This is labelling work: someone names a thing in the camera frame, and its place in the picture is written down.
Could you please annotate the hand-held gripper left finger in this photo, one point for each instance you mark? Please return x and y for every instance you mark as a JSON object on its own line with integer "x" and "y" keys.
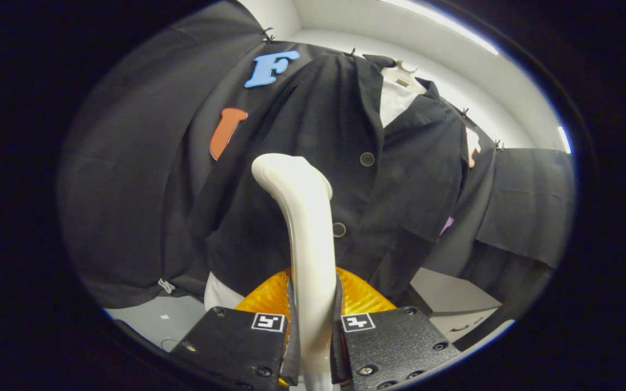
{"x": 237, "y": 342}

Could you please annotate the white clothes hanger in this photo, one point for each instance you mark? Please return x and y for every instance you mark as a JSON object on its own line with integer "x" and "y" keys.
{"x": 405, "y": 68}

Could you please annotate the grey cabinet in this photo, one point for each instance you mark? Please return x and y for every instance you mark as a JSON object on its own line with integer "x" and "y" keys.
{"x": 449, "y": 293}

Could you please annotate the black suit jacket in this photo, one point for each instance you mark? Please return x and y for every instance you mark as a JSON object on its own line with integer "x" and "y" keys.
{"x": 318, "y": 119}

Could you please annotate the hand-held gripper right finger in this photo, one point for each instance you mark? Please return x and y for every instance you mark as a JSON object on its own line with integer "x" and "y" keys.
{"x": 389, "y": 342}

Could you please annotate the white shirt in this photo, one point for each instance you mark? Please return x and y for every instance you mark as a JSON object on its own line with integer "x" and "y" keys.
{"x": 397, "y": 103}

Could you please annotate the black backdrop cloth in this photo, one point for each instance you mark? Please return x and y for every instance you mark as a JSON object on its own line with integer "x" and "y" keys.
{"x": 128, "y": 163}

